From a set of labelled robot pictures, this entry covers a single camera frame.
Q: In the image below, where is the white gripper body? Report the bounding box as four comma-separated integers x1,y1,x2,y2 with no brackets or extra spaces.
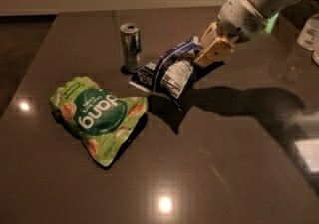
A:
216,0,268,43

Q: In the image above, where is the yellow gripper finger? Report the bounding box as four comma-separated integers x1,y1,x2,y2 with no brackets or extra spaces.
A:
200,22,220,53
194,37,233,67

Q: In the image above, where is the blue chip bag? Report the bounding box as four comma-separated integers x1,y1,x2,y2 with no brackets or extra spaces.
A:
128,36,225,107

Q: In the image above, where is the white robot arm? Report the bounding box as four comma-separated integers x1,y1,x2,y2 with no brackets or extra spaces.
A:
194,0,300,67

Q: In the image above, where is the green rice chip bag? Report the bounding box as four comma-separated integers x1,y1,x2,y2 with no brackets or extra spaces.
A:
50,77,148,167

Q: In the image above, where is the silver drink can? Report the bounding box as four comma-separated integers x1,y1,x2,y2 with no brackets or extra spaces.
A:
120,23,143,73

